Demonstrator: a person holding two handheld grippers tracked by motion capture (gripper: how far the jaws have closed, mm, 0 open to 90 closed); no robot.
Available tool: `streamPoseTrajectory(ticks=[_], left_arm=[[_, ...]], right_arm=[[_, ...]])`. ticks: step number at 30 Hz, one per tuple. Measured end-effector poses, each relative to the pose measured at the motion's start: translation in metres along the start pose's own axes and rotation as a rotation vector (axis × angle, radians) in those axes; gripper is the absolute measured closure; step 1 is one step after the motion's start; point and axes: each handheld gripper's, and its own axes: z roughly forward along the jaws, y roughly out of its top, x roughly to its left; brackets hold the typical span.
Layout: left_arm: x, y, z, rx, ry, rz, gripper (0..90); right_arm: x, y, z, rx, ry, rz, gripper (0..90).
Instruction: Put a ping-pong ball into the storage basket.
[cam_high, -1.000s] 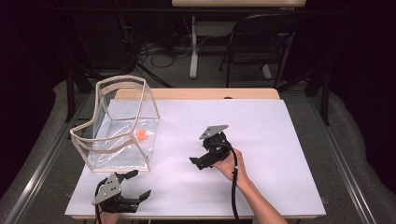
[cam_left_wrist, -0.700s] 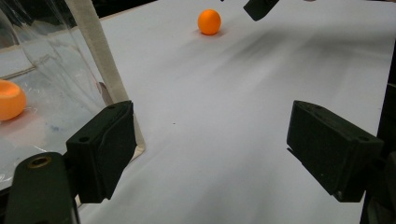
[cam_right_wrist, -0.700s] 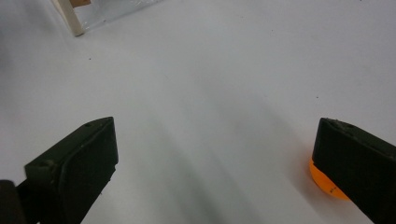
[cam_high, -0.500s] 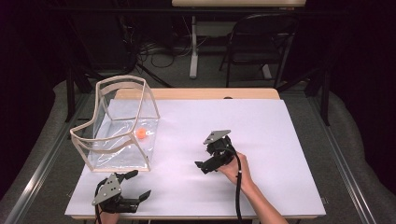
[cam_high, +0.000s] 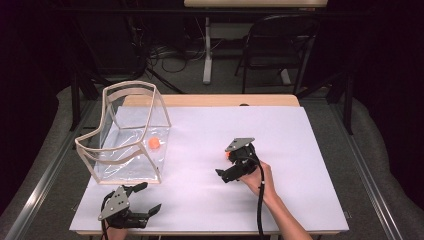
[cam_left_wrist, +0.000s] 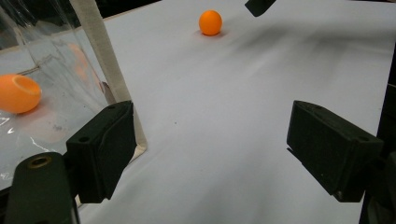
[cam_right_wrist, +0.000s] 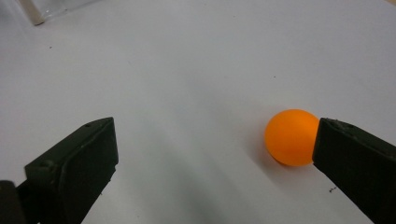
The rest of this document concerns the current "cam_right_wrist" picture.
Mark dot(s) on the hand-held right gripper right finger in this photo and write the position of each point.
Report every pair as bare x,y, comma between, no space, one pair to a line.
358,161

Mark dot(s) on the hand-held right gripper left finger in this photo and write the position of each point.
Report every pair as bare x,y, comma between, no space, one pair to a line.
77,165

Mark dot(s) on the orange ball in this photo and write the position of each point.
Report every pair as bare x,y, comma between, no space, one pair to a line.
289,138

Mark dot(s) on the clear plastic bag beige trim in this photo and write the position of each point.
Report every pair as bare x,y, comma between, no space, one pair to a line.
37,12

